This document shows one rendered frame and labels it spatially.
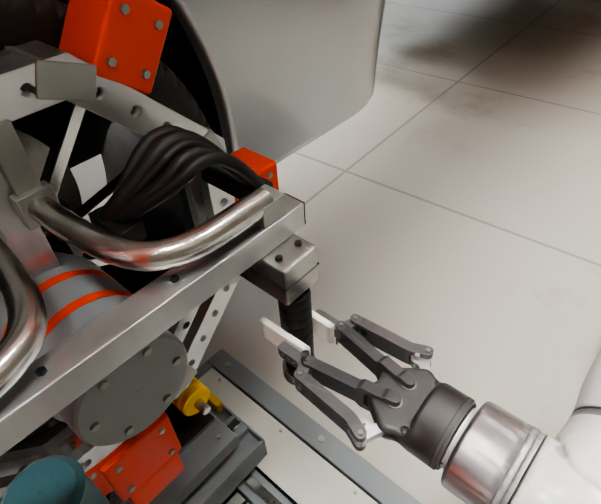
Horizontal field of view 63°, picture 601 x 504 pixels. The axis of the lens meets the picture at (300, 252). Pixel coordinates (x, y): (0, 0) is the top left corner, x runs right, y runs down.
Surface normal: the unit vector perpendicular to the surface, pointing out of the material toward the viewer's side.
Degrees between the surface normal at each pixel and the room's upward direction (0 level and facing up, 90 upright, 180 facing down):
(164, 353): 90
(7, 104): 90
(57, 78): 90
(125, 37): 90
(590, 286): 0
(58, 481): 0
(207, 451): 0
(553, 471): 13
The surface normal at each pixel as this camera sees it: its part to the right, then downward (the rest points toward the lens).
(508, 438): -0.05, -0.74
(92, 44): -0.57, 0.00
